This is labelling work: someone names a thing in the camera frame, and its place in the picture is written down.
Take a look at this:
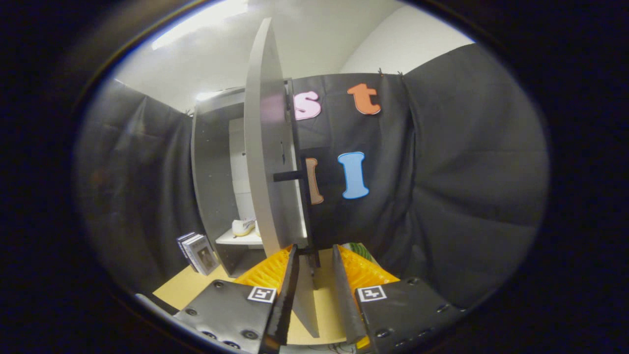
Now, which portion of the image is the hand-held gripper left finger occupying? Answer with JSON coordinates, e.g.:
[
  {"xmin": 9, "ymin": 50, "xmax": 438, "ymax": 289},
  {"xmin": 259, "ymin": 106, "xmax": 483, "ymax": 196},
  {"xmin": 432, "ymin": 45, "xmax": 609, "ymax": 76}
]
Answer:
[{"xmin": 174, "ymin": 244, "xmax": 300, "ymax": 354}]

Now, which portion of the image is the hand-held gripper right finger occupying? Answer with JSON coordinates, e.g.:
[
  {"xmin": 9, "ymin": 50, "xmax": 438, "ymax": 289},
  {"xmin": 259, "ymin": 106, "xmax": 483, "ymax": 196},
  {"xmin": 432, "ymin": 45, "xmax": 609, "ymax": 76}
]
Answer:
[{"xmin": 332, "ymin": 244, "xmax": 465, "ymax": 354}]

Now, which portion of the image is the white lace-up shoe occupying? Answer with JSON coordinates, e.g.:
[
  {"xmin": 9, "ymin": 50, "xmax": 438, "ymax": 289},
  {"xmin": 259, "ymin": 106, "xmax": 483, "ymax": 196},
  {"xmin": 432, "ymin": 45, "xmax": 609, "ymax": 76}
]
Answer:
[{"xmin": 231, "ymin": 218, "xmax": 257, "ymax": 238}]

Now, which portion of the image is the grey shoe cabinet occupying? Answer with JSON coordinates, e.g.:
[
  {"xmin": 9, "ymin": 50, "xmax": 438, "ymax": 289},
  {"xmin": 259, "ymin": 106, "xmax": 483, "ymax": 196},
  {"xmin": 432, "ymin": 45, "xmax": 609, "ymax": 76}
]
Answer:
[{"xmin": 191, "ymin": 81, "xmax": 300, "ymax": 279}]

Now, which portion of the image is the white shoe cabinet door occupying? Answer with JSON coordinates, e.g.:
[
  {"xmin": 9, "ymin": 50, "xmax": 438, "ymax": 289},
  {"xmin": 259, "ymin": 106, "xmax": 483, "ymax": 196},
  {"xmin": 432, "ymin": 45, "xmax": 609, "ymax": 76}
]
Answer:
[{"xmin": 244, "ymin": 18, "xmax": 321, "ymax": 339}]

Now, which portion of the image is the colourful packet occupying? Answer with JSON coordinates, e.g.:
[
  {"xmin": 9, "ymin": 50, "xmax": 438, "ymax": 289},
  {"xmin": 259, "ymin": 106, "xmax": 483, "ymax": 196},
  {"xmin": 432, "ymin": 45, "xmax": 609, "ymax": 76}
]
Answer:
[{"xmin": 344, "ymin": 241, "xmax": 380, "ymax": 266}]

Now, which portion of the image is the grey book with portrait cover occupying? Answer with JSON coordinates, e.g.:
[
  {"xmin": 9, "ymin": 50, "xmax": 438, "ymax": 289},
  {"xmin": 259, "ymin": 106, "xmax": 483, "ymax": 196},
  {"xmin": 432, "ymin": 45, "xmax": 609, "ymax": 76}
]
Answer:
[{"xmin": 189, "ymin": 235, "xmax": 220, "ymax": 276}]

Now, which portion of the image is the black backdrop cloth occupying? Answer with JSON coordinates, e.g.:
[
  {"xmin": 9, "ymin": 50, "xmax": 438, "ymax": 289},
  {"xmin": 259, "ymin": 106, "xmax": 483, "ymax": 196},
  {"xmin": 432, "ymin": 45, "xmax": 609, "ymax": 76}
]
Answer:
[{"xmin": 74, "ymin": 43, "xmax": 550, "ymax": 308}]

